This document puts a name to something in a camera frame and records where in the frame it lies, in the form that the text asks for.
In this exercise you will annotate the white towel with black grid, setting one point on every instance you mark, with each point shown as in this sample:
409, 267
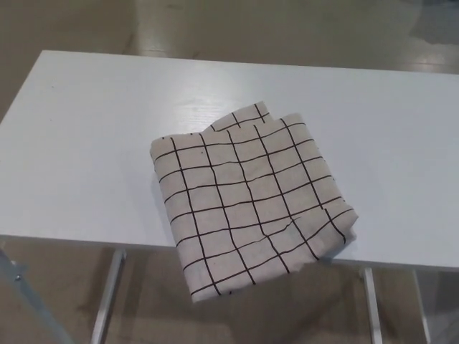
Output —
247, 204

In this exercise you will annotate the white metal table leg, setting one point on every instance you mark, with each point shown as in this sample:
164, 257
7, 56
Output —
107, 297
372, 308
423, 311

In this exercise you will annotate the grey metal stand frame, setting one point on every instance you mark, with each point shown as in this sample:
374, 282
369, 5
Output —
27, 294

